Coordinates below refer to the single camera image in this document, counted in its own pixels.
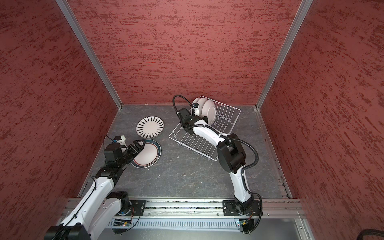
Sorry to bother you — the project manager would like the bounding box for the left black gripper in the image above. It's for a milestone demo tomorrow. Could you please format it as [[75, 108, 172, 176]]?
[[118, 139, 147, 167]]

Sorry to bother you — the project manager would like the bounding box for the green red rimmed plate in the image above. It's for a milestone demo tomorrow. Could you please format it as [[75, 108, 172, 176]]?
[[131, 139, 162, 169]]

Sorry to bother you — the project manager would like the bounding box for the blue striped white plate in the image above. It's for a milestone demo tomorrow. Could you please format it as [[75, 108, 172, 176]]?
[[136, 116, 165, 139]]

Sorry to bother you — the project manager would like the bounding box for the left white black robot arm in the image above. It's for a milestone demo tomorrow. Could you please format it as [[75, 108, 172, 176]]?
[[44, 136, 145, 240]]

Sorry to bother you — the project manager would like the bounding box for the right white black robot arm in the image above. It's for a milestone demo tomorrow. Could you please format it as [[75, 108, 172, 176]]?
[[176, 108, 263, 216]]

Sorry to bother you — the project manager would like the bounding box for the white plate rearmost in rack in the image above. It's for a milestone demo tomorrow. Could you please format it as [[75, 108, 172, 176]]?
[[193, 97, 201, 104]]

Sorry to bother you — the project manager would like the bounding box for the left base circuit board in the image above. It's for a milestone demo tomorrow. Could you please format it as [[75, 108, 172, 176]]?
[[113, 219, 132, 227]]

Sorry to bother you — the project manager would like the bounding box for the base circuit board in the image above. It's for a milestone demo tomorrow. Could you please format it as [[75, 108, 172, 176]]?
[[237, 219, 255, 234], [113, 219, 132, 227]]

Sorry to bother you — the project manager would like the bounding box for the right base circuit board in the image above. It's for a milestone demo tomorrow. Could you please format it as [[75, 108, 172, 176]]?
[[237, 219, 255, 234]]

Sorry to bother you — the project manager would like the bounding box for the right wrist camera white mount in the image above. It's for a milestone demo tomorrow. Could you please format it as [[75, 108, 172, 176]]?
[[192, 103, 200, 116]]

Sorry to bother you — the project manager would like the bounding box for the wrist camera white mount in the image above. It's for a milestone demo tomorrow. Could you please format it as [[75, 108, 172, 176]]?
[[113, 135, 127, 152], [192, 103, 200, 116]]

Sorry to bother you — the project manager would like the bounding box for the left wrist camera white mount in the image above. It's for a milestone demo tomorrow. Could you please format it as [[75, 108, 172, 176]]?
[[113, 135, 127, 152]]

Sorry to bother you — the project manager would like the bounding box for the white wire dish rack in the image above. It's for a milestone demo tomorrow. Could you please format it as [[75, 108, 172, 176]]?
[[169, 96, 241, 161]]

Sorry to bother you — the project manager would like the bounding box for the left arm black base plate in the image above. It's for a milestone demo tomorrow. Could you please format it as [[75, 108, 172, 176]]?
[[118, 200, 147, 216]]

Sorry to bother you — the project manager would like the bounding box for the slotted grey cable duct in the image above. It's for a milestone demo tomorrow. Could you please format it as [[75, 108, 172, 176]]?
[[107, 218, 241, 231]]

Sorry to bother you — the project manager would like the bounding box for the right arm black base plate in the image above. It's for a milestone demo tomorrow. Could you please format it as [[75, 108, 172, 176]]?
[[222, 199, 263, 217]]

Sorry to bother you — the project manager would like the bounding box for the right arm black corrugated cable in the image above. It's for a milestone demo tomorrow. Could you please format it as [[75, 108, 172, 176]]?
[[172, 94, 264, 234]]

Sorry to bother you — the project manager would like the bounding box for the aluminium mounting rail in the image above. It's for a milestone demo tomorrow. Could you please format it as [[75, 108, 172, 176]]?
[[132, 198, 307, 219]]

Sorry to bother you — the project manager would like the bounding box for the left aluminium corner post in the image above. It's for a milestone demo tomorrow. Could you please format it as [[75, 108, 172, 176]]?
[[56, 0, 124, 111]]

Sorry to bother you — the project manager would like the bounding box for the aluminium corner post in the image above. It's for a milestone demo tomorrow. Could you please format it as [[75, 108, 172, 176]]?
[[256, 0, 313, 111], [56, 0, 124, 111]]

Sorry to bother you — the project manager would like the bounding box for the right aluminium corner post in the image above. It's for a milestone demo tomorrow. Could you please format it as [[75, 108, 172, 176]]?
[[256, 0, 313, 111]]

